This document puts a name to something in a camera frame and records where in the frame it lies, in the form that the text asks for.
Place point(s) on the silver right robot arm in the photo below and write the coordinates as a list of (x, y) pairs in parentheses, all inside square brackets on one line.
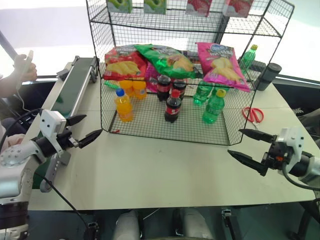
[(312, 168)]

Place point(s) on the red juice carton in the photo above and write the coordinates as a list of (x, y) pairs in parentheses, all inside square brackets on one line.
[(198, 7), (237, 7)]

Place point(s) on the white rounded robot leg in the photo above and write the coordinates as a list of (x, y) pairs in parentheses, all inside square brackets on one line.
[(196, 225), (126, 225)]

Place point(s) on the green juice carton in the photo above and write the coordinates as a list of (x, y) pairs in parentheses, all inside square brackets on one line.
[(120, 5), (155, 6)]

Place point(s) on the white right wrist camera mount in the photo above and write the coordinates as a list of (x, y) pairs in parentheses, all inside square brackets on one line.
[(292, 140)]

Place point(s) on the dark slanted pole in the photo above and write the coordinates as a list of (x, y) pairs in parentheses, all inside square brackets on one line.
[(8, 45)]

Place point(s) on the magenta snack bag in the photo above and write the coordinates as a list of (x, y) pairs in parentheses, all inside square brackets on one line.
[(151, 76)]

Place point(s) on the person's bare forearm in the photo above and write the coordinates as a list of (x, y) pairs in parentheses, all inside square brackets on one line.
[(10, 85)]

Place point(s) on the person's bare hand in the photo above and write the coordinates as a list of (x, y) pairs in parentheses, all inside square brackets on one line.
[(31, 72)]

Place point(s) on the white smartphone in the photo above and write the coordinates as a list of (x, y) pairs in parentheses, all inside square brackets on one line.
[(25, 67)]

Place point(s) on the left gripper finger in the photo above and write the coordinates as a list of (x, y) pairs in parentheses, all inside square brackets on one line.
[(90, 138), (76, 120)]

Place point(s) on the black cylinder cup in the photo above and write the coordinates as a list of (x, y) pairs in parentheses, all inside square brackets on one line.
[(267, 75)]

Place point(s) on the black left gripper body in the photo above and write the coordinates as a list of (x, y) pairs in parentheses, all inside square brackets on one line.
[(65, 140)]

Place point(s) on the small grey box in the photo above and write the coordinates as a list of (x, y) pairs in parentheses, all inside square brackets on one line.
[(65, 158)]

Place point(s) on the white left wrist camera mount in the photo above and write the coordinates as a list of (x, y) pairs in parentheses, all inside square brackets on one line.
[(51, 122)]

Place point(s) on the dark snack package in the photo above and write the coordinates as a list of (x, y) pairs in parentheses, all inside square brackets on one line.
[(191, 55)]

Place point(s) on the black table frame bracket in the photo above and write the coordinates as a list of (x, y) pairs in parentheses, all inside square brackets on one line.
[(228, 220)]

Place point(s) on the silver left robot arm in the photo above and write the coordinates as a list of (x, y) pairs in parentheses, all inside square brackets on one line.
[(15, 160)]

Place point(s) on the orange soda bottle blue cap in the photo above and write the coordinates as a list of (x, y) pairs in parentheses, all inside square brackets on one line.
[(123, 106)]

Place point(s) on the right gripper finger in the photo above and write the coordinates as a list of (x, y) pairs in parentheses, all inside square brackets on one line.
[(247, 158), (260, 136)]

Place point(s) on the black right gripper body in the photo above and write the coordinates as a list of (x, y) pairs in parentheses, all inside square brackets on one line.
[(277, 155)]

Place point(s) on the red potato chips bag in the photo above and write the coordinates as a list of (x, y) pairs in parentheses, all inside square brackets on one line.
[(122, 67)]

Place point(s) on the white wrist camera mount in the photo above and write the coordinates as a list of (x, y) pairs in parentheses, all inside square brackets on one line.
[(292, 140), (51, 122)]

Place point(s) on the green potato chips bag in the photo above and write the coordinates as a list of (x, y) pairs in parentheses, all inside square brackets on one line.
[(162, 62)]

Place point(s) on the dark conveyor belt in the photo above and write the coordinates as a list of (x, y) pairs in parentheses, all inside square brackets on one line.
[(72, 85)]

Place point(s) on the green soda bottle yellow cap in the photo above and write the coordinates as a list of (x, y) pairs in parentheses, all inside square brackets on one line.
[(247, 60), (212, 110)]

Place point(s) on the black ribbed block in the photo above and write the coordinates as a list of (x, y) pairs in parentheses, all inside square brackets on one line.
[(257, 66)]

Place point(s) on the pink potato chips bag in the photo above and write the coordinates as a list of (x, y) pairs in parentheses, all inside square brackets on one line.
[(222, 67)]

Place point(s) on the red scissors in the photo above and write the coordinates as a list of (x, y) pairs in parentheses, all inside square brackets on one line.
[(254, 117)]

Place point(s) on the cola bottle red cap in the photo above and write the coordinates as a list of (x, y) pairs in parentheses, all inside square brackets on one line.
[(172, 107)]

